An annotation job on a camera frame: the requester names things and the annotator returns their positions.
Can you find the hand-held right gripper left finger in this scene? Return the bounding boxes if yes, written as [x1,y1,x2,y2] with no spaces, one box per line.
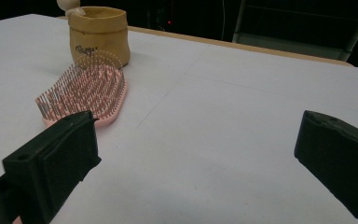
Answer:
[0,110,103,224]

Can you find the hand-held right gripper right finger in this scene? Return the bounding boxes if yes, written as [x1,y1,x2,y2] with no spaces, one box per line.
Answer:
[294,109,358,224]

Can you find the pink hairbrush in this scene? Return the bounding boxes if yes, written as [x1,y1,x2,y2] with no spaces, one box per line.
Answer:
[34,49,129,128]

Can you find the tan bag-shaped holder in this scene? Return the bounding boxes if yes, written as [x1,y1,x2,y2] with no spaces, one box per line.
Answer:
[67,6,131,68]

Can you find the white metal stand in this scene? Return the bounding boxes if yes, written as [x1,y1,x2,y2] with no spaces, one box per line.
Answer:
[232,0,358,63]

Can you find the white table mat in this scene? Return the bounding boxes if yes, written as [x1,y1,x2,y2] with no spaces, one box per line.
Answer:
[0,13,358,224]

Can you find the white round object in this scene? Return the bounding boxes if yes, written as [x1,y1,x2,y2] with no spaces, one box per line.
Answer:
[56,0,87,18]

